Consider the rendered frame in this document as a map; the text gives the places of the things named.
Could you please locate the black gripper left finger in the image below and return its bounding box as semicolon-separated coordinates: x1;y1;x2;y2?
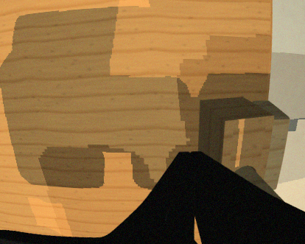
0;152;197;244

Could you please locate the light wooden board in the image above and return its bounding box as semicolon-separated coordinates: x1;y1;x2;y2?
0;0;273;237

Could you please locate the olive-brown cylinder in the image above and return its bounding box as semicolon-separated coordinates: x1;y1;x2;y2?
235;166;282;200

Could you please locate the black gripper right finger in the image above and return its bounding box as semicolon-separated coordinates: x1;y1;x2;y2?
190;151;305;244

